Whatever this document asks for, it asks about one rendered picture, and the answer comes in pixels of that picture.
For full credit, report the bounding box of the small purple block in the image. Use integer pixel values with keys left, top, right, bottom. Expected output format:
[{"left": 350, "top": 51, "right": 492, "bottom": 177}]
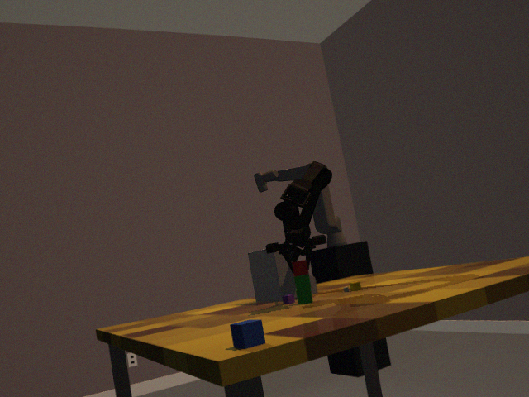
[{"left": 282, "top": 294, "right": 295, "bottom": 304}]

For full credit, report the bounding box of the red block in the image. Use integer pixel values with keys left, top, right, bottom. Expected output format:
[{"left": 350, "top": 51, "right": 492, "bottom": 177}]
[{"left": 292, "top": 260, "right": 309, "bottom": 276}]

